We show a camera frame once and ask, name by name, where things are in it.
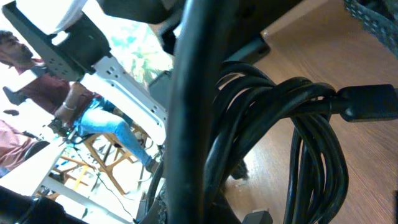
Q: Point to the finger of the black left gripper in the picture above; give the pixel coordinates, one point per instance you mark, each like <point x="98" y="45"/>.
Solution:
<point x="378" y="17"/>

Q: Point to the person in pink shirt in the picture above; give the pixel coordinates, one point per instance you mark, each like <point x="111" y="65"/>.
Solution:
<point x="17" y="147"/>

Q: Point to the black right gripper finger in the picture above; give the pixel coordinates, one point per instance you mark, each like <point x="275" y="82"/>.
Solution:
<point x="153" y="210"/>

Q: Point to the wooden stool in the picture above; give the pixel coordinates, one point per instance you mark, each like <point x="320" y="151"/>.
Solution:
<point x="113" y="160"/>

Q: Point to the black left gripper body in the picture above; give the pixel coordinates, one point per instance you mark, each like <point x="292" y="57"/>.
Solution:
<point x="243" y="19"/>

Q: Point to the person in maroon shirt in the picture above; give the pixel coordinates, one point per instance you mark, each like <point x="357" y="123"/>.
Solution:
<point x="86" y="111"/>

